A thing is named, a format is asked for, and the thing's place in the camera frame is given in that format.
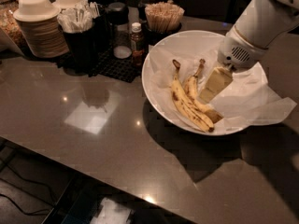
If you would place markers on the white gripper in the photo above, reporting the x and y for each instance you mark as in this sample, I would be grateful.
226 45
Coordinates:
235 52

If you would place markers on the spotted banana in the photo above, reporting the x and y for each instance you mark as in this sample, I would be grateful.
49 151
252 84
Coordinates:
190 86
185 105

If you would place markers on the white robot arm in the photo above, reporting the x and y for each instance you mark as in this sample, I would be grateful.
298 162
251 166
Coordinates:
260 24

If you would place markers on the white bowl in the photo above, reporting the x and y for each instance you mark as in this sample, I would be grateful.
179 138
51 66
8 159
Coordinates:
183 44

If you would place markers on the white paper liner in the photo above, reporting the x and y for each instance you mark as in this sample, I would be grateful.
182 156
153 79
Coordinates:
249 97

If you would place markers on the small sauce bottle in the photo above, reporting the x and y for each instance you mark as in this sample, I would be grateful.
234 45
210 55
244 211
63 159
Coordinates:
137 44

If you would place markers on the black rubber mat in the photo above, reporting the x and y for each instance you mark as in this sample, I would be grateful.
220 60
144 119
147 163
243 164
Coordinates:
108 65

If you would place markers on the glass sugar shaker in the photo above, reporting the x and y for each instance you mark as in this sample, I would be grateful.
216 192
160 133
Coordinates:
119 22

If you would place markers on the black cup of wrapped cutlery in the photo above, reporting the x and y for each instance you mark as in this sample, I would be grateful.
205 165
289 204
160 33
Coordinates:
77 26

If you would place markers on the white paper on floor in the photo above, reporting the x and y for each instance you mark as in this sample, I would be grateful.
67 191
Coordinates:
111 212

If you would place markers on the front stack of paper bowls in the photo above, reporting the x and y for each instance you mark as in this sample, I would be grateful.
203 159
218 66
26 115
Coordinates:
37 20

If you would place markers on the granola container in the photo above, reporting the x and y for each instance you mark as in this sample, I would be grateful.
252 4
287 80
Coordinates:
9 25

